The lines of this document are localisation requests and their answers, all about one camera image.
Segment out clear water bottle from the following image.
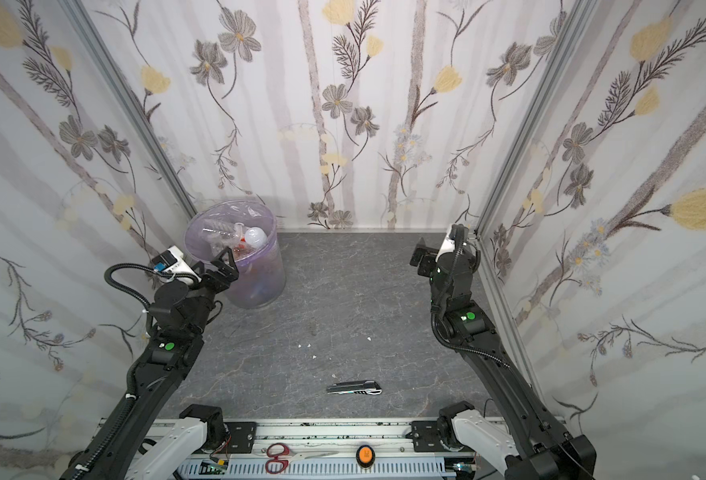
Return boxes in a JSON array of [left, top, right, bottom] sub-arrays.
[[202, 218, 244, 245]]

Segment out purple lined trash bin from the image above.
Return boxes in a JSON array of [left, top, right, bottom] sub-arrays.
[[184, 200, 286, 309]]

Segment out white red label bottle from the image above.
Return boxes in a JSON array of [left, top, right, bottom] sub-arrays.
[[232, 242, 258, 262]]

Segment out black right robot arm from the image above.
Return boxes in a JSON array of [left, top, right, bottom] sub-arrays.
[[410, 224, 596, 479]]

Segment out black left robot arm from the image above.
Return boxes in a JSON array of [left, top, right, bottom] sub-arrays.
[[61, 247, 239, 479]]

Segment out black utility knife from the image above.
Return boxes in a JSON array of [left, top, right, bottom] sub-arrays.
[[326, 380, 382, 396]]

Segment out small green circuit board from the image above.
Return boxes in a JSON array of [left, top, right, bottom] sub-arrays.
[[198, 460, 228, 476]]

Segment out orange black knob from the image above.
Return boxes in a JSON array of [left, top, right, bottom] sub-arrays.
[[355, 445, 376, 469]]

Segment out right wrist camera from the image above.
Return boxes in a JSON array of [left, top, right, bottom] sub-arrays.
[[436, 231, 456, 260]]

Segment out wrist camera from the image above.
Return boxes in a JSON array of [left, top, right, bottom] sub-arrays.
[[436, 231, 456, 260], [150, 246, 201, 286]]

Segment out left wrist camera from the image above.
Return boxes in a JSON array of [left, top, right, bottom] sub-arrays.
[[150, 246, 201, 286]]

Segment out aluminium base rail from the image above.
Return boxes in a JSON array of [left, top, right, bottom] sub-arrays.
[[88, 417, 570, 480]]

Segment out red handled scissors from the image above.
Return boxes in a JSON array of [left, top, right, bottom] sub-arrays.
[[265, 443, 335, 475]]

